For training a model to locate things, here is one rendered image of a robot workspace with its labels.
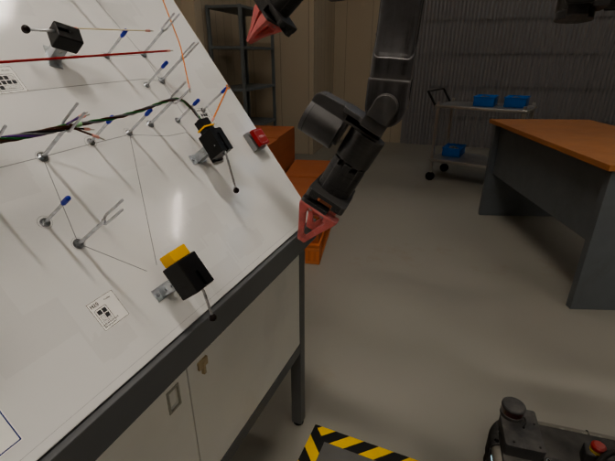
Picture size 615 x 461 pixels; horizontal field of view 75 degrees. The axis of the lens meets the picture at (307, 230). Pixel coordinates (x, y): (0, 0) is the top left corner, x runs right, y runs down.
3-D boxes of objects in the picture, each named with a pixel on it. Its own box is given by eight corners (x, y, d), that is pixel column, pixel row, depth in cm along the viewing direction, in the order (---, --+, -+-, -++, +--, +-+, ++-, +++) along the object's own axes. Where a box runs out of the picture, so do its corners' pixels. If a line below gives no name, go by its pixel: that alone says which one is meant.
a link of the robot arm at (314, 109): (403, 102, 53) (406, 97, 61) (329, 56, 54) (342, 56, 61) (355, 176, 59) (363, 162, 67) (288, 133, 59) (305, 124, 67)
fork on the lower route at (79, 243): (83, 251, 65) (128, 211, 58) (71, 248, 64) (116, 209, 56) (84, 240, 66) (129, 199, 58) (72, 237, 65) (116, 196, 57)
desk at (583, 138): (563, 213, 369) (588, 119, 335) (714, 315, 225) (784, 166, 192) (473, 212, 372) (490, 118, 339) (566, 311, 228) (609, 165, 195)
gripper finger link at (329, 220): (279, 234, 66) (306, 188, 62) (293, 219, 72) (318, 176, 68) (314, 257, 66) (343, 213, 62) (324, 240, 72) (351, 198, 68)
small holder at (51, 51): (7, 36, 71) (22, 6, 67) (61, 50, 79) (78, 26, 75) (14, 57, 70) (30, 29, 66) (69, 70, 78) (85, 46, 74)
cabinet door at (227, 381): (302, 344, 140) (301, 241, 125) (207, 486, 94) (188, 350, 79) (295, 342, 141) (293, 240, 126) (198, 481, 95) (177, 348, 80)
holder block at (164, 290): (184, 338, 72) (219, 322, 67) (144, 283, 71) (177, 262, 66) (200, 324, 76) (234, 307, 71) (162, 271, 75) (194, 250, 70)
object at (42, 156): (51, 160, 67) (91, 112, 60) (41, 163, 66) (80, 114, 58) (43, 150, 67) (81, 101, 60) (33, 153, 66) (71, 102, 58)
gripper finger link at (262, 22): (243, 46, 87) (273, 12, 83) (228, 21, 88) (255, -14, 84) (262, 54, 93) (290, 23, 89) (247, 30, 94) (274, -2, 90)
